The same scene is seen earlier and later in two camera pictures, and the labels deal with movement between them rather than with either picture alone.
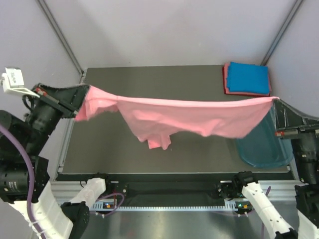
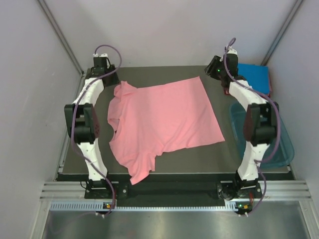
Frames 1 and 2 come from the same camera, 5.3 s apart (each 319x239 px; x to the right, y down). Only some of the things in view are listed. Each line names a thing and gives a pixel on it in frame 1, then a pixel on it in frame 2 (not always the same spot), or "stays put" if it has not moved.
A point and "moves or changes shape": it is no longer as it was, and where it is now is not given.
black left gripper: [73, 96] to [114, 80]
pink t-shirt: [155, 119] moves or changes shape
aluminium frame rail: [281, 190] stays put
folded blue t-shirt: [246, 77] stays put
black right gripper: [288, 119] to [210, 69]
